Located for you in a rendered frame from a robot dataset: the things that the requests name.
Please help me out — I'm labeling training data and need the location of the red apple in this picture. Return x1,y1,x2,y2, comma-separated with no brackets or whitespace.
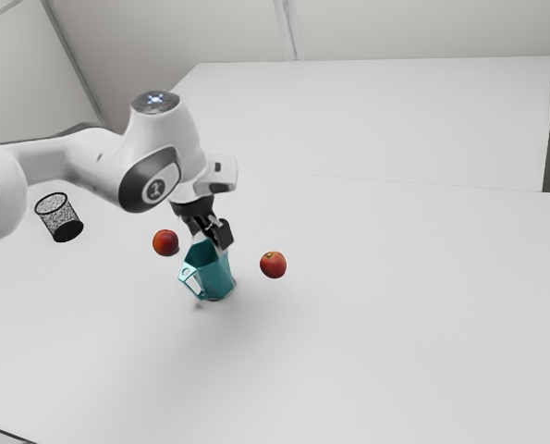
152,228,180,257
259,251,288,280

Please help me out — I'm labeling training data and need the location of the teal faceted mug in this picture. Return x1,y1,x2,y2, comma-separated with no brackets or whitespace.
177,234,238,302

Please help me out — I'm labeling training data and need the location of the black mesh pen holder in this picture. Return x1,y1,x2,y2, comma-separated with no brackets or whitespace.
33,192,85,243

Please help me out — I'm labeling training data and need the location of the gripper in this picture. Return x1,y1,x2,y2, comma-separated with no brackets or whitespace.
170,193,235,251

